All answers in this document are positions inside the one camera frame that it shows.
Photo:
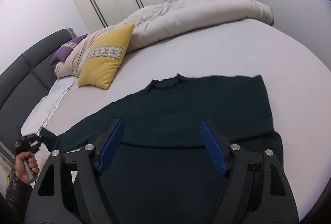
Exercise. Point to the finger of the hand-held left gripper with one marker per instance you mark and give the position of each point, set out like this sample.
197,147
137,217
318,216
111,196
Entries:
38,140

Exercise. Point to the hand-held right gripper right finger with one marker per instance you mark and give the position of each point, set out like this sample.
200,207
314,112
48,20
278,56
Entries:
213,149

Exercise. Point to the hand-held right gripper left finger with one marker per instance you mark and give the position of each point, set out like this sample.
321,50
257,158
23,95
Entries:
111,146

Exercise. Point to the dark green sweater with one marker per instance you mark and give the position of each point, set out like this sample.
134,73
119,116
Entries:
168,115

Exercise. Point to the person's left forearm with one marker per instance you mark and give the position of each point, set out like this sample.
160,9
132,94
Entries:
18,195

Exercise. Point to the person's left hand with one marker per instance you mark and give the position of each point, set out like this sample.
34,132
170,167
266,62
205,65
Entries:
22,171

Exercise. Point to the white pillow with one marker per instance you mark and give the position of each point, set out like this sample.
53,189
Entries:
44,110

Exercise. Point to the dark grey headboard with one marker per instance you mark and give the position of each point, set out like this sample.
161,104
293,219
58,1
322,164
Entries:
23,76

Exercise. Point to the yellow patterned pillow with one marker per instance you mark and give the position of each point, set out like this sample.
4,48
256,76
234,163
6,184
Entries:
103,63

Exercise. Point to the purple patterned pillow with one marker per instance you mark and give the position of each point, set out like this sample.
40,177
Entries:
63,52

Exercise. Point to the beige duvet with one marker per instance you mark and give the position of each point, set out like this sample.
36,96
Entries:
181,17

